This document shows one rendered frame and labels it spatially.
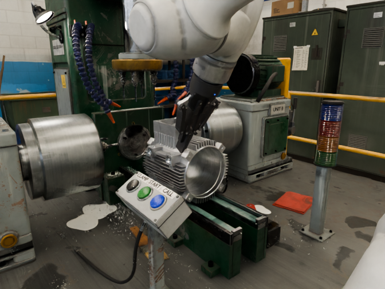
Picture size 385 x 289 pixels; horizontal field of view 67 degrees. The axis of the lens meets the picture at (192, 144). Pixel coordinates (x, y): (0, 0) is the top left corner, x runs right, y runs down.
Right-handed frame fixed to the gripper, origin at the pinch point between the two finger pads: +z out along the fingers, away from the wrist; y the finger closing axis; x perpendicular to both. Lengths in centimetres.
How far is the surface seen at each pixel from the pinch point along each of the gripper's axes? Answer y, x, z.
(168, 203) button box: 19.3, 20.7, -6.8
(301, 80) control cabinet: -310, -139, 80
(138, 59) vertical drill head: -2.4, -35.4, -4.6
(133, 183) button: 20.3, 10.5, -1.1
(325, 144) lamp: -33.2, 20.5, -10.0
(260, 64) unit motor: -61, -32, -5
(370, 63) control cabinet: -313, -79, 21
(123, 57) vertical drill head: 0.2, -40.9, -2.1
